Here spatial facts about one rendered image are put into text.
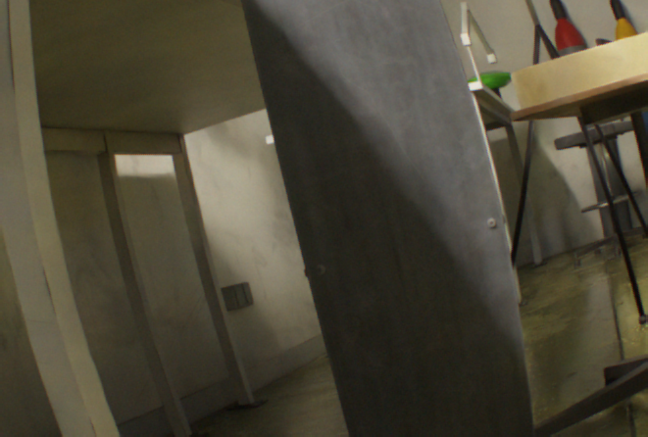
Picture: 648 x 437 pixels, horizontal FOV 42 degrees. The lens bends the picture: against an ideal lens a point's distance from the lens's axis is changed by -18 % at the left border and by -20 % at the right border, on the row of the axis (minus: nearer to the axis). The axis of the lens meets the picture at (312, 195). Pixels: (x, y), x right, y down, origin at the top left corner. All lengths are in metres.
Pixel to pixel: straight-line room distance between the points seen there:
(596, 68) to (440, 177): 0.53
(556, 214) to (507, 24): 1.27
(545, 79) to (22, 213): 0.87
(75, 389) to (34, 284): 0.09
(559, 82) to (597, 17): 4.82
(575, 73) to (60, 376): 0.90
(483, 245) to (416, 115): 0.13
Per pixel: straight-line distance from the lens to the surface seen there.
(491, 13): 6.20
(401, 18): 0.88
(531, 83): 1.39
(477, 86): 3.85
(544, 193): 6.08
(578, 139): 4.62
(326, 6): 0.89
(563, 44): 5.89
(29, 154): 0.74
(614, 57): 1.32
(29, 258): 0.73
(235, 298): 3.36
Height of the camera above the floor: 0.44
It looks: 3 degrees up
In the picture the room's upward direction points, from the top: 14 degrees counter-clockwise
